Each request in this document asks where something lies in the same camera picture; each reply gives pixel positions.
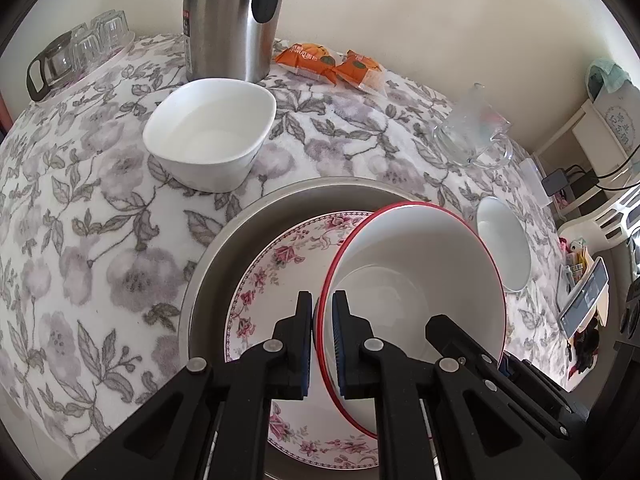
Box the dark brown fuzzy item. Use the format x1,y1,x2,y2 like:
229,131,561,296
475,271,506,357
568,315,600,378

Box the white lattice chair back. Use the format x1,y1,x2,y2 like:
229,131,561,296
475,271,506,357
559,188,640,254

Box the stainless steel thermos jug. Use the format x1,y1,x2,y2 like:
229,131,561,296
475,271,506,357
182,0,282,82

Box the small clear glass cups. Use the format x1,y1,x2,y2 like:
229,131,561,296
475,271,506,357
70,9,134,75

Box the white power strip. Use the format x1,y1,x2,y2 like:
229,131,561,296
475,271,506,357
518,158,551,207

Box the pink floral round plate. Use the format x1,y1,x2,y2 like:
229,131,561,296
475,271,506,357
224,210,378,471

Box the strawberry pattern bowl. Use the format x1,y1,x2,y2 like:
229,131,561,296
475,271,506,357
314,202,506,437

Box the teal cloth on shelf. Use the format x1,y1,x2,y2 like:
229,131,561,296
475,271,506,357
586,58,630,101

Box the smartphone on stand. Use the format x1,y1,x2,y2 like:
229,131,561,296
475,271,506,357
558,257,608,339

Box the clear glass mug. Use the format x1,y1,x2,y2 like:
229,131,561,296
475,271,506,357
432,82,513,169

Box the black charger plug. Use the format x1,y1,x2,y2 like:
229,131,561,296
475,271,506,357
541,168,570,196

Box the orange snack packet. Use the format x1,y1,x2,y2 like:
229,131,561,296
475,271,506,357
273,44,337,86
334,50,386,96

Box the small white square bowl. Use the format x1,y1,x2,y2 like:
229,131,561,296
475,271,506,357
142,78,277,193

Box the white wooden shelf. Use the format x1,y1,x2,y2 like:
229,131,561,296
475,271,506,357
534,100,636,222

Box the floral grey tablecloth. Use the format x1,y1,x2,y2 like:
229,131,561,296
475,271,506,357
1,35,570,460

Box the pale blue round bowl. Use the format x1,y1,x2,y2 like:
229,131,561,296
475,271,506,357
475,196,532,292

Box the black charger cable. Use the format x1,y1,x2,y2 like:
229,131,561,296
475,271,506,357
564,144,640,192

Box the stainless steel round plate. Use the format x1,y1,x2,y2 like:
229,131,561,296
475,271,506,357
178,176,442,480

